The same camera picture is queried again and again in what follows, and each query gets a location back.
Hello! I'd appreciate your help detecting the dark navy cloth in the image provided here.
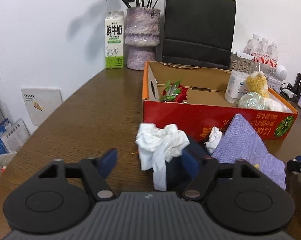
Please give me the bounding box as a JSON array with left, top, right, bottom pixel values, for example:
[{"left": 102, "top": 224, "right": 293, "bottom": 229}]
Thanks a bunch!
[{"left": 166, "top": 135, "right": 211, "bottom": 194}]

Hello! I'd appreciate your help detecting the purple knitted cloth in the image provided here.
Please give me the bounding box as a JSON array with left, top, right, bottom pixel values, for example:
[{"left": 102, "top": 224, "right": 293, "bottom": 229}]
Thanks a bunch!
[{"left": 212, "top": 114, "right": 286, "bottom": 190}]

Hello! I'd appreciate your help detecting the iridescent plastic bag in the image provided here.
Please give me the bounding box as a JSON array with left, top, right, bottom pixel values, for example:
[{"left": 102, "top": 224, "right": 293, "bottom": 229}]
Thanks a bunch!
[{"left": 238, "top": 92, "right": 265, "bottom": 110}]

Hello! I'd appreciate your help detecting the white plastic wipes container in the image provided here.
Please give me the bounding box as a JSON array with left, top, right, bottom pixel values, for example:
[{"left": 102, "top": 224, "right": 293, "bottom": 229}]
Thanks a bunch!
[{"left": 225, "top": 70, "right": 249, "bottom": 104}]

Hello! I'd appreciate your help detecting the yellow plush toy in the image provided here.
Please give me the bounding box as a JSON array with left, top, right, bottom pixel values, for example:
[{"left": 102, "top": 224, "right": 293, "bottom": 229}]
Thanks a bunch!
[{"left": 245, "top": 71, "right": 288, "bottom": 113}]

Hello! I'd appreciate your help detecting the small crumpled white tissue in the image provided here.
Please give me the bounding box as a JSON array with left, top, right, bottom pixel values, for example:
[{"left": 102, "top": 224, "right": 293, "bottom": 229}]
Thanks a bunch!
[{"left": 205, "top": 126, "right": 223, "bottom": 155}]

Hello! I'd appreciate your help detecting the white charger plug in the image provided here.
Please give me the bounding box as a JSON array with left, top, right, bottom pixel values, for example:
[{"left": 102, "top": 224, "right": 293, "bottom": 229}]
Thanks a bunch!
[{"left": 282, "top": 88, "right": 294, "bottom": 99}]

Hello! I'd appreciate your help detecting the black power adapter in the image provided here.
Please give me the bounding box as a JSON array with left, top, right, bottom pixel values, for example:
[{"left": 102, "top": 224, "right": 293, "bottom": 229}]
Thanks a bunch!
[{"left": 294, "top": 73, "right": 301, "bottom": 96}]

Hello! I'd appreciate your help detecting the white floral tin box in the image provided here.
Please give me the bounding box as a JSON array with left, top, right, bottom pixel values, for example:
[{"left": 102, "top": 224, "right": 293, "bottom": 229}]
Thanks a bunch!
[{"left": 268, "top": 76, "right": 282, "bottom": 94}]

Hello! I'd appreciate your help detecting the red orange cardboard box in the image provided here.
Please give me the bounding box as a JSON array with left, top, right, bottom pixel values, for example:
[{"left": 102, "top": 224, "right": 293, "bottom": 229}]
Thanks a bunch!
[{"left": 142, "top": 61, "right": 298, "bottom": 141}]

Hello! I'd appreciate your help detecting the red artificial rose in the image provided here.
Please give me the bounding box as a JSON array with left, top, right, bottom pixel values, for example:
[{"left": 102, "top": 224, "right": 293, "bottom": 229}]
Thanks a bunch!
[{"left": 160, "top": 80, "right": 188, "bottom": 103}]

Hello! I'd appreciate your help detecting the white round speaker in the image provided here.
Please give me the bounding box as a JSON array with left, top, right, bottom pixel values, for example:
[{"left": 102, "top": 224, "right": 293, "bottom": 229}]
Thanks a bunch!
[{"left": 274, "top": 64, "right": 287, "bottom": 81}]

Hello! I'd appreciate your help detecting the clear glass cup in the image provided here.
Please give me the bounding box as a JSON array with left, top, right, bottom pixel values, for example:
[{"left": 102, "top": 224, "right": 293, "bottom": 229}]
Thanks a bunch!
[{"left": 257, "top": 62, "right": 272, "bottom": 79}]

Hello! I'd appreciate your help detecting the right pink water bottle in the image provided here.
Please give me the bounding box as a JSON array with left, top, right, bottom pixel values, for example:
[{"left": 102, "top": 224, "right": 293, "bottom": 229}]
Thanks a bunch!
[{"left": 266, "top": 42, "right": 279, "bottom": 68}]

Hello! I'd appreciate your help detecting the pink water bottle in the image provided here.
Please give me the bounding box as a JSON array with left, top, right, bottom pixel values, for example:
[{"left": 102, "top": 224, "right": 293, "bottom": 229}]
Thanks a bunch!
[
  {"left": 244, "top": 34, "right": 262, "bottom": 62},
  {"left": 266, "top": 42, "right": 279, "bottom": 68},
  {"left": 259, "top": 38, "right": 270, "bottom": 64}
]

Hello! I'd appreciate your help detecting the clear seed storage container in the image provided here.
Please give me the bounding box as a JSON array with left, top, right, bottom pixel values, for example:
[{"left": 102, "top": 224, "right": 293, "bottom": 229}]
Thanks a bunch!
[{"left": 230, "top": 52, "right": 253, "bottom": 74}]

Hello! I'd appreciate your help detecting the middle pink water bottle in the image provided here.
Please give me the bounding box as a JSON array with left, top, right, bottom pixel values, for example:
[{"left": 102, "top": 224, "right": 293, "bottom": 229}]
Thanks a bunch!
[{"left": 259, "top": 38, "right": 270, "bottom": 64}]

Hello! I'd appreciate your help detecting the left pink water bottle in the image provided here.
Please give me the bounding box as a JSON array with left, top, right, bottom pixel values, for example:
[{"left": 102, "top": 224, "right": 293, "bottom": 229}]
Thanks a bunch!
[{"left": 244, "top": 34, "right": 262, "bottom": 62}]

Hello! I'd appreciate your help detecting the purple marbled ceramic vase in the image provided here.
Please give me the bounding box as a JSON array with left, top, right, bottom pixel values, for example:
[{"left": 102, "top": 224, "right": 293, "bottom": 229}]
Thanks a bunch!
[{"left": 125, "top": 7, "right": 160, "bottom": 70}]

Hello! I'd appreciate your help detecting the white green milk carton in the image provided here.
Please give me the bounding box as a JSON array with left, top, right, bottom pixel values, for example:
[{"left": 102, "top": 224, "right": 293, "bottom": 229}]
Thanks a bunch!
[{"left": 105, "top": 11, "right": 125, "bottom": 69}]

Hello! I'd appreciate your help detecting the black paper shopping bag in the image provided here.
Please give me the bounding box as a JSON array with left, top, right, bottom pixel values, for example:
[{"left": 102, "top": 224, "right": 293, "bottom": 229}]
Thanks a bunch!
[{"left": 161, "top": 0, "right": 236, "bottom": 70}]

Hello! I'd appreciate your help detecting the white wall panel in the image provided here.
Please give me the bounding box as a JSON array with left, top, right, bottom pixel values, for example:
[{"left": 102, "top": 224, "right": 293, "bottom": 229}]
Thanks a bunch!
[{"left": 21, "top": 88, "right": 63, "bottom": 126}]

